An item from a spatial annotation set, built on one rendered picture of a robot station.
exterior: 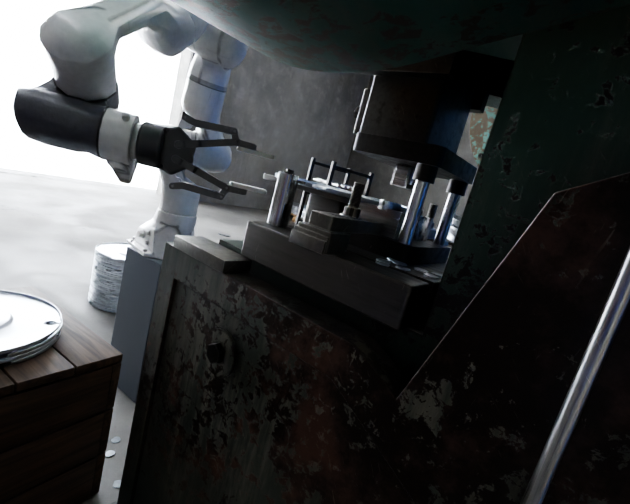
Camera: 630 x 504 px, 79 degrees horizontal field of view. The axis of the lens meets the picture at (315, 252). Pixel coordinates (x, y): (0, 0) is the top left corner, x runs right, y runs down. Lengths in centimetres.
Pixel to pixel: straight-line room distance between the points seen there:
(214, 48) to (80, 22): 39
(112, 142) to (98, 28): 17
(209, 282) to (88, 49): 39
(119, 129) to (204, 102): 47
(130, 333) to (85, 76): 81
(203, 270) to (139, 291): 63
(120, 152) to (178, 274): 22
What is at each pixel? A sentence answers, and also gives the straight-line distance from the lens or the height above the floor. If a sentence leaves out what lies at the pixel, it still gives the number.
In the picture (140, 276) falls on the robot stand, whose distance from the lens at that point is 126.
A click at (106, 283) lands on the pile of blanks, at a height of 13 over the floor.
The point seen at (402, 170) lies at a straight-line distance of 71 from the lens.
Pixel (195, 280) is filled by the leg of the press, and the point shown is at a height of 58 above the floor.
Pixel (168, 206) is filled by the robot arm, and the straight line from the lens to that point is 122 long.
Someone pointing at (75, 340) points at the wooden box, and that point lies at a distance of 96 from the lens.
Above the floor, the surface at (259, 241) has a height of 68.
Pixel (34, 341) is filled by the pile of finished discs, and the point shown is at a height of 38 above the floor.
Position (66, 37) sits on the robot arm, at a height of 90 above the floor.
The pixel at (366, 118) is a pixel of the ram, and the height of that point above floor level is 92.
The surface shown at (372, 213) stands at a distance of 67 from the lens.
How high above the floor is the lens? 80
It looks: 11 degrees down
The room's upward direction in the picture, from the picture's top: 15 degrees clockwise
